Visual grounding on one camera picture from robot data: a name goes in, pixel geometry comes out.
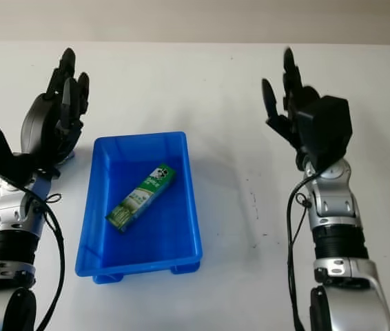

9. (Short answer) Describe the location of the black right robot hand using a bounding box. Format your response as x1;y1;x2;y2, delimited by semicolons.
262;47;320;167

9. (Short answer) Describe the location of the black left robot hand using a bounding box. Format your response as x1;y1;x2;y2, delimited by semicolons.
20;48;91;169

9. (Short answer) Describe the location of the green toothpaste box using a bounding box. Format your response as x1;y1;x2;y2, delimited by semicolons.
105;162;178;235

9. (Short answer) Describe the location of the blue plastic tray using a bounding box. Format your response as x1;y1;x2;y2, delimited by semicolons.
74;130;204;285

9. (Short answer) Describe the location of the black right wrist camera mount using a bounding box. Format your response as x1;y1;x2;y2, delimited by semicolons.
296;95;353;170

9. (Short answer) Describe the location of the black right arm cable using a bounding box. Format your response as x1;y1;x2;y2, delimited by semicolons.
285;171;320;331

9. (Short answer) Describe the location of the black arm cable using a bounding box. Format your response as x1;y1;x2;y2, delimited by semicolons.
285;171;320;331
21;185;67;331

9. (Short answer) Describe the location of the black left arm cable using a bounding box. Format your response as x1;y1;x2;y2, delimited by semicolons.
21;185;67;331

